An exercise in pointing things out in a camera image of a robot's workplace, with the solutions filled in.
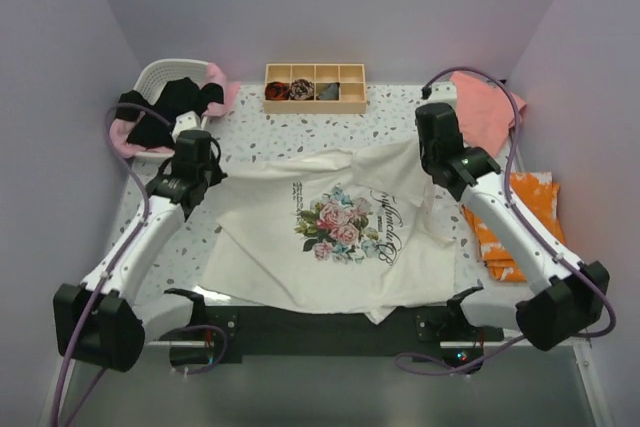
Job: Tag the floral rolled tie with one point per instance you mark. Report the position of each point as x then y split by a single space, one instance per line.
301 90

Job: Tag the wooden compartment organizer box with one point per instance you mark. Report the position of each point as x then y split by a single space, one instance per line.
353 88

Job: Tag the grey folded cloth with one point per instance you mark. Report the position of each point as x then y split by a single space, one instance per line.
328 92

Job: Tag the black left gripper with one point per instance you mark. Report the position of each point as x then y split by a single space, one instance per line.
218 174

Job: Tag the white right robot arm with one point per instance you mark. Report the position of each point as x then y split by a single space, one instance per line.
566 294

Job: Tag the orange tie-dye folded shirt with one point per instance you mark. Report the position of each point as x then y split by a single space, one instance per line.
540 194

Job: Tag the black garment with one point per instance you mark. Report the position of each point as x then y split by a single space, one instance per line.
134 130

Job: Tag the salmon pink folded shirt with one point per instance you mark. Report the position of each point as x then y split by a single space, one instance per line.
484 113

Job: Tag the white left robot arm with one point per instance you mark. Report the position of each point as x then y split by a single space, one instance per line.
96 321

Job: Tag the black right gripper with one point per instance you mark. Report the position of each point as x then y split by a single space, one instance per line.
420 149

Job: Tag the light pink garment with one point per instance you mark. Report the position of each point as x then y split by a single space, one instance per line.
170 96

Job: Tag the white floral print t-shirt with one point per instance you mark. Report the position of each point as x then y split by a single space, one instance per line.
337 231

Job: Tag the orange navy rolled tie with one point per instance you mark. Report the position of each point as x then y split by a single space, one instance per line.
277 91

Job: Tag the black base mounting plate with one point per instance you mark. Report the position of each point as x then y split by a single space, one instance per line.
228 334

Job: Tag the aluminium frame rail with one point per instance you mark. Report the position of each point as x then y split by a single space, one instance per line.
520 387

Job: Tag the white plastic laundry basket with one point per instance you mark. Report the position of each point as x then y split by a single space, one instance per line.
151 82

